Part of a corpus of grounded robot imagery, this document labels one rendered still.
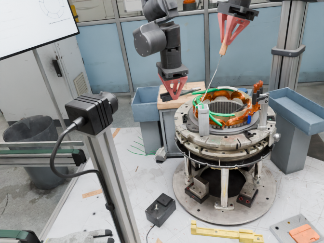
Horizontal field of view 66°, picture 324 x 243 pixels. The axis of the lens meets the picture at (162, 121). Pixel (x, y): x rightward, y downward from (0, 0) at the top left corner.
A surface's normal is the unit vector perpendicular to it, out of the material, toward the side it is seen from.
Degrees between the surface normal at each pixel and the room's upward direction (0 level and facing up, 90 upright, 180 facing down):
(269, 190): 0
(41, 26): 83
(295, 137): 90
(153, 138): 90
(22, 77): 90
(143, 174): 0
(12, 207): 0
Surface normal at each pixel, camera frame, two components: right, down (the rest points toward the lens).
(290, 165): 0.25, 0.49
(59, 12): 0.80, 0.11
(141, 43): -0.70, 0.43
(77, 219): -0.11, -0.84
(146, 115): -0.07, 0.54
